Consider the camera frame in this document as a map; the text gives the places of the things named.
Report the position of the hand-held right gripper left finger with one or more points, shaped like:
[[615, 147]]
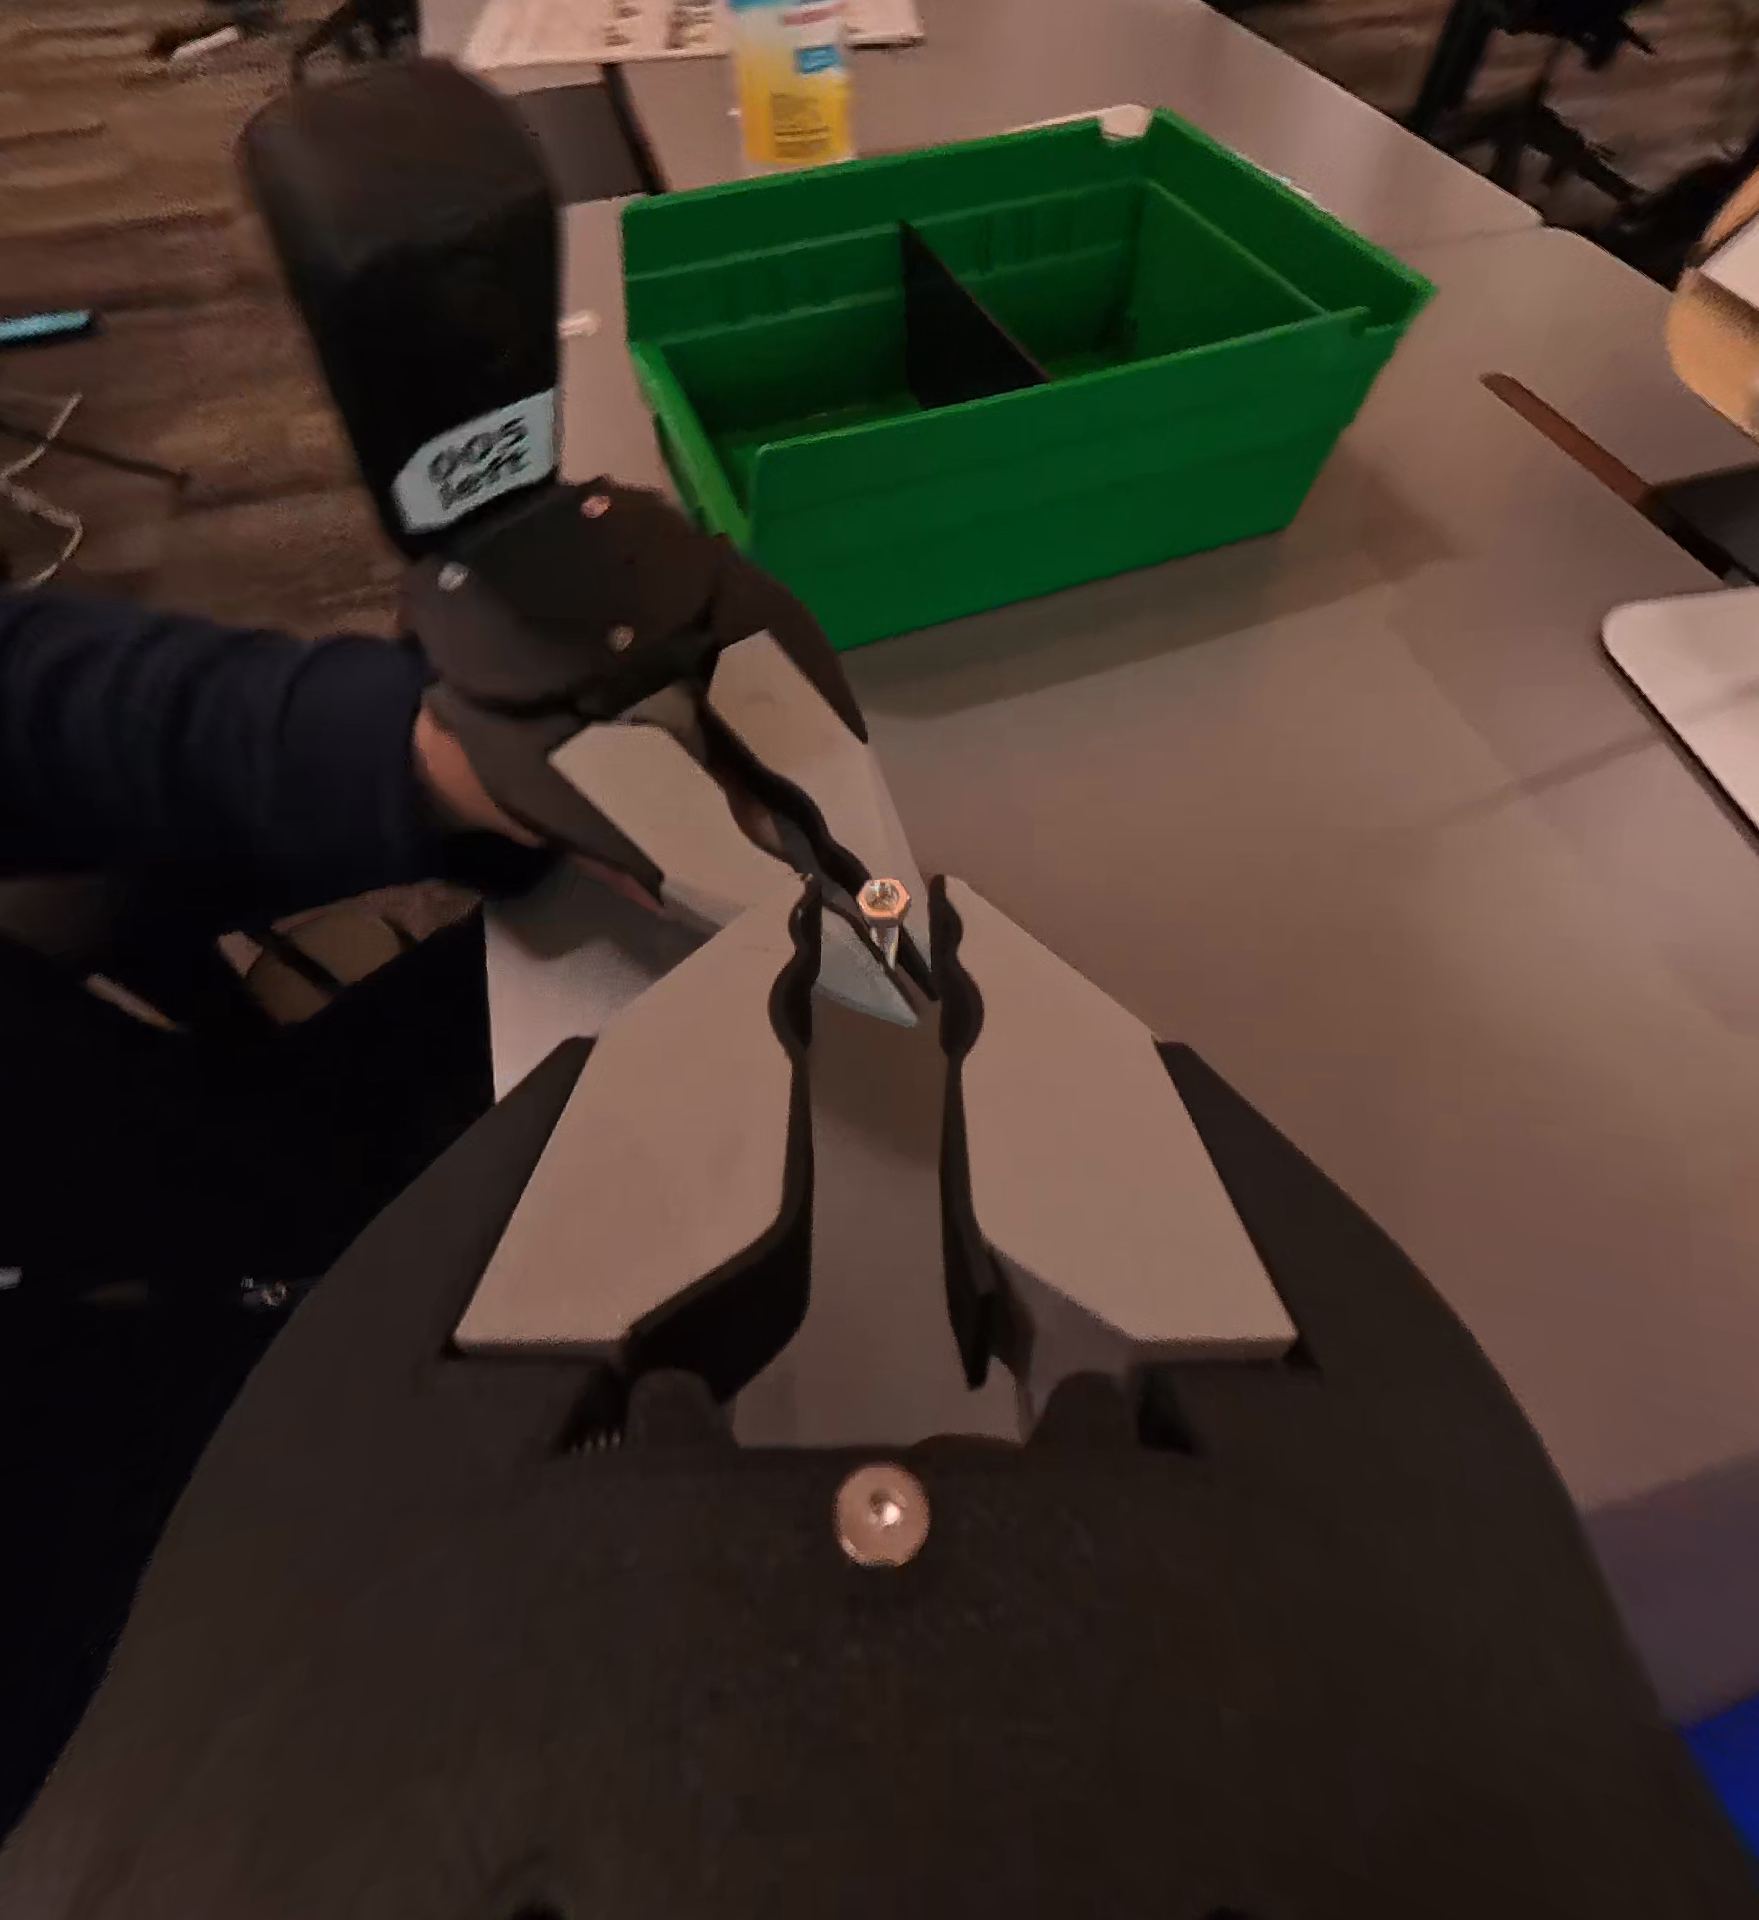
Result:
[[641, 1200]]

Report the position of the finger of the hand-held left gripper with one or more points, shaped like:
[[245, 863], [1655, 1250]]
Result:
[[641, 796], [819, 750]]

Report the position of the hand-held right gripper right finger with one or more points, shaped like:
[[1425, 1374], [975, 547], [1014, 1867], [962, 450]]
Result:
[[1120, 1200]]

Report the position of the silver bolt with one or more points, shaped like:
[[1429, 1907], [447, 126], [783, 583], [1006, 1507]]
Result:
[[892, 942]]

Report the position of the green plastic bin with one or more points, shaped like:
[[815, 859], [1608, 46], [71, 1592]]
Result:
[[1043, 510]]

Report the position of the person's left forearm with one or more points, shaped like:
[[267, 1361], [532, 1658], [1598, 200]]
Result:
[[144, 721]]

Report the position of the person's left hand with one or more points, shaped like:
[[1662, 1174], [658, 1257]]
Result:
[[466, 787]]

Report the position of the printed paper sheet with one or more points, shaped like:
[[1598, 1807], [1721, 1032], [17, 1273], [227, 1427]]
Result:
[[594, 27], [881, 19]]

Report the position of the disinfectant wipes canister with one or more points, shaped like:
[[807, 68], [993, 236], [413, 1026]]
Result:
[[791, 89]]

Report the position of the black bin divider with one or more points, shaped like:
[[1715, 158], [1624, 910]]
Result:
[[969, 330]]

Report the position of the person's dark clothing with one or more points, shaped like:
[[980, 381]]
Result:
[[69, 1125]]

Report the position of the white document stand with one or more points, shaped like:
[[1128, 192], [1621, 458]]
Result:
[[1719, 691]]

